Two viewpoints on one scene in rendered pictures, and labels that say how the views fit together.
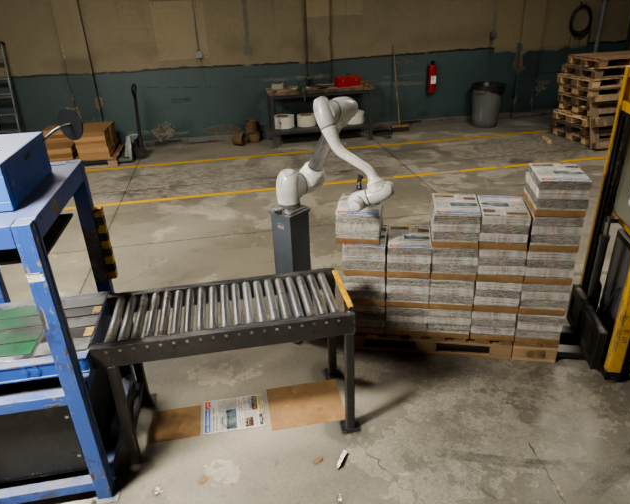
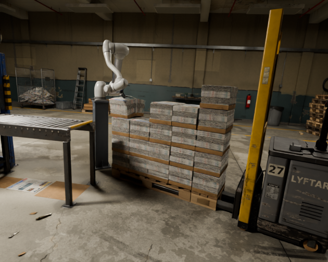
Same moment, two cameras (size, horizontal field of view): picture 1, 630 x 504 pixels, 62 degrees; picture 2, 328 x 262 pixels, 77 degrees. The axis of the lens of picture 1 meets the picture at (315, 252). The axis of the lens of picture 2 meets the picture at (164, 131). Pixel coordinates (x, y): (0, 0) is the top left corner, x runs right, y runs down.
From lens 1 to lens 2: 2.09 m
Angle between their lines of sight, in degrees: 22
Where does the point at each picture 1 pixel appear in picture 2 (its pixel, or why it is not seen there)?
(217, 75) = (156, 88)
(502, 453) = (129, 244)
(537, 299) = (203, 162)
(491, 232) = (177, 116)
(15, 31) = (91, 65)
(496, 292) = (181, 155)
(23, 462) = not seen: outside the picture
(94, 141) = not seen: hidden behind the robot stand
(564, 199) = (215, 97)
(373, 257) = (124, 125)
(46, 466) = not seen: outside the picture
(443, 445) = (102, 228)
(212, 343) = not seen: outside the picture
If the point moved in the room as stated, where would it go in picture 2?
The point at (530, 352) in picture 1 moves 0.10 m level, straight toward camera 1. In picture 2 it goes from (200, 199) to (195, 202)
